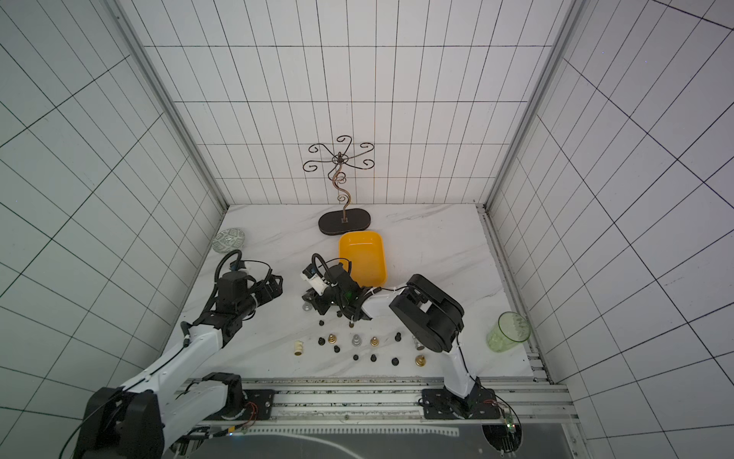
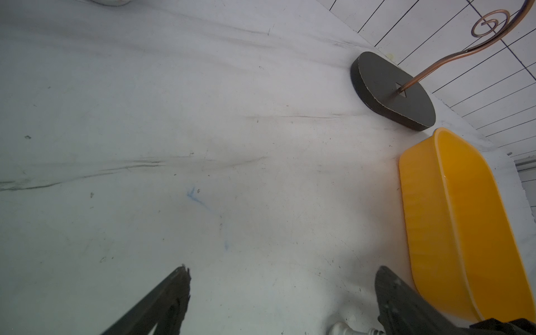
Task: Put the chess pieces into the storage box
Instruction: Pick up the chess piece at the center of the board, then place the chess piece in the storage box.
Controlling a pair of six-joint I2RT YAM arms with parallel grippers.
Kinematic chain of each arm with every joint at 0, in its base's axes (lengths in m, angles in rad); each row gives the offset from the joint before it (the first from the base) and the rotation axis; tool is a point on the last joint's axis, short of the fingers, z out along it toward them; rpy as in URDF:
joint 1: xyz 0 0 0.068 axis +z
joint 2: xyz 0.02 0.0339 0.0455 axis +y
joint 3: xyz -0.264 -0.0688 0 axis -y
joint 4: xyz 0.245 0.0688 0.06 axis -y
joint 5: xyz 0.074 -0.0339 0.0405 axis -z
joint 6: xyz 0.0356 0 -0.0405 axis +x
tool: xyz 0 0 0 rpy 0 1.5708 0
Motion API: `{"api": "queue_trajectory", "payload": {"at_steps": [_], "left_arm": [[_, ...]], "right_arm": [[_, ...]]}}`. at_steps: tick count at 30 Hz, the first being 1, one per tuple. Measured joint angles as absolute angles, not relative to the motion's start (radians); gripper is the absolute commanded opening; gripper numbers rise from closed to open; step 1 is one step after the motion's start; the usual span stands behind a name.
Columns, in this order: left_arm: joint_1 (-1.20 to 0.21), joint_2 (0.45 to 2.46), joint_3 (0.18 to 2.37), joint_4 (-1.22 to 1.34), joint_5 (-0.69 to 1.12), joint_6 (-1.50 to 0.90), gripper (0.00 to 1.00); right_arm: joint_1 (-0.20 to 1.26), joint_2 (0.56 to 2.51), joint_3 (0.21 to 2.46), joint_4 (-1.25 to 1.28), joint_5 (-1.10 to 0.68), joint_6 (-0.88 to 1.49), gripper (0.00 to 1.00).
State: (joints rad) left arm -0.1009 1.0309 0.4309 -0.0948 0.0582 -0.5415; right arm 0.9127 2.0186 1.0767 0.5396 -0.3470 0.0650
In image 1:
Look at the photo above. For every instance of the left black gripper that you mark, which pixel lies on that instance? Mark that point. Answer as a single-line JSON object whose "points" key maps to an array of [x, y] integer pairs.
{"points": [[276, 289]]}

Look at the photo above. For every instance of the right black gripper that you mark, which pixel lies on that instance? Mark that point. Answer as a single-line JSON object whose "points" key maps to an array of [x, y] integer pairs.
{"points": [[336, 296]]}

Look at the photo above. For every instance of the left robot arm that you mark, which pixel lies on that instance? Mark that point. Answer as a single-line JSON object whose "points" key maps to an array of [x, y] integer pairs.
{"points": [[126, 421]]}

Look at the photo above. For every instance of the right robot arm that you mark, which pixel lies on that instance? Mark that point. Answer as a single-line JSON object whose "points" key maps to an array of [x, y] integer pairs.
{"points": [[430, 315]]}

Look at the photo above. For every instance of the yellow plastic storage box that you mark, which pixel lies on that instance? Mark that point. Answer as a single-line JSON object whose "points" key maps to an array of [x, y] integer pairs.
{"points": [[366, 252]]}

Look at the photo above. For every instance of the cream chess piece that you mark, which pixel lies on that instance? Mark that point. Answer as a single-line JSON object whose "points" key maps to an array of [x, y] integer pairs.
{"points": [[299, 347]]}

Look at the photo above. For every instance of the metal jewelry stand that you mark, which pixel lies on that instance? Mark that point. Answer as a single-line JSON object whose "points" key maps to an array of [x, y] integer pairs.
{"points": [[346, 220]]}

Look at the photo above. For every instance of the green glass cup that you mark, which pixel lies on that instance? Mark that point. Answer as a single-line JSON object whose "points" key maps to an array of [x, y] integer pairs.
{"points": [[511, 330]]}

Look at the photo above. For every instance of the aluminium mounting rail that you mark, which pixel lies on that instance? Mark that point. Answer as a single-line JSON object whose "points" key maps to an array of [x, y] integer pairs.
{"points": [[366, 401]]}

